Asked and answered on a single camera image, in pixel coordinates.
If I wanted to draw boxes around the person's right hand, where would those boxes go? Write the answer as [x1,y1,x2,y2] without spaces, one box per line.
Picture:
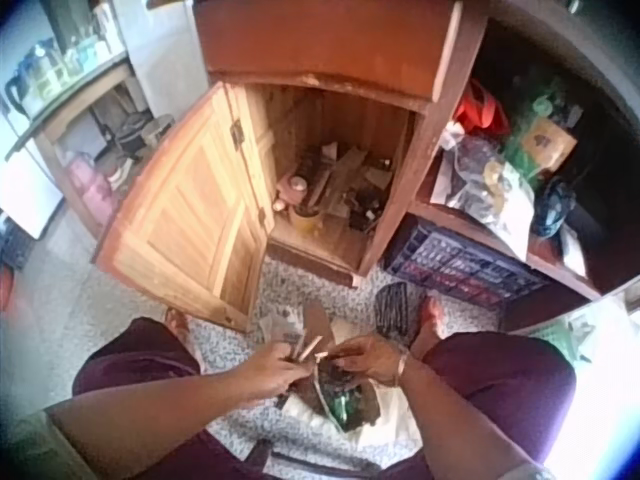
[331,333,410,390]

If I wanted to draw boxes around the person's left hand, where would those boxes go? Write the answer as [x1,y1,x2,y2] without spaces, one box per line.
[233,343,315,407]

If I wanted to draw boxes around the small wooden stick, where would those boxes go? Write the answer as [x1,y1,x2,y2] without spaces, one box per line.
[298,336,324,364]

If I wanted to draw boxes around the white plastic bag with items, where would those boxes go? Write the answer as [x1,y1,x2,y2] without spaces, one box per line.
[279,352,417,451]

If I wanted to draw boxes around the loose papers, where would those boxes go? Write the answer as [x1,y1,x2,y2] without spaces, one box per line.
[257,307,306,351]

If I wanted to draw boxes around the brown cardboard piece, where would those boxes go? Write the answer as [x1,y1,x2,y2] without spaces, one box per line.
[302,298,333,354]

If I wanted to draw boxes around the gold bangle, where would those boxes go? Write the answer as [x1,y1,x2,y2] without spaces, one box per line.
[393,349,410,389]

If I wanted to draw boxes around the black striped flat case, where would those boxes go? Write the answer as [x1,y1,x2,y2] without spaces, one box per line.
[373,281,417,337]

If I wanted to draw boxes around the blue plastic organizer box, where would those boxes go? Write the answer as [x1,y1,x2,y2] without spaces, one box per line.
[381,213,551,307]

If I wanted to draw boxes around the yellow container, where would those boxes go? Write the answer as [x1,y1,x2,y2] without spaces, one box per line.
[291,202,322,235]

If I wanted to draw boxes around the person's legs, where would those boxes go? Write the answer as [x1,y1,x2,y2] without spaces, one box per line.
[72,294,577,480]

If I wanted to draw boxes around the heap of clutter in cabinet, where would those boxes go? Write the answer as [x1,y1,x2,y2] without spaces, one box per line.
[274,142,396,236]

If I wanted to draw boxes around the pink jar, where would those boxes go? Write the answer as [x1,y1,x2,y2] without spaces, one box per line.
[276,174,311,202]

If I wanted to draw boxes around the wooden cabinet door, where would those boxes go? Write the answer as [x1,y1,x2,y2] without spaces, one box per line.
[93,81,277,335]

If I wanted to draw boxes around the shelf with bags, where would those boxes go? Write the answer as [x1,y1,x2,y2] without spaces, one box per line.
[414,19,640,301]

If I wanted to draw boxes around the pink flask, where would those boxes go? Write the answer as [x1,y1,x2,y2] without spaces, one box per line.
[66,151,115,227]

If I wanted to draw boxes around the wooden cabinet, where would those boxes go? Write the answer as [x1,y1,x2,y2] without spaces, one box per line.
[93,0,490,335]

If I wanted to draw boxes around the white appliance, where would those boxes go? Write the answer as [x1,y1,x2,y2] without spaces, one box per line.
[0,138,67,241]

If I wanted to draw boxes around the table with kettles and jars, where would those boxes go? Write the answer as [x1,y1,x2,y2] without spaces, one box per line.
[0,0,156,241]

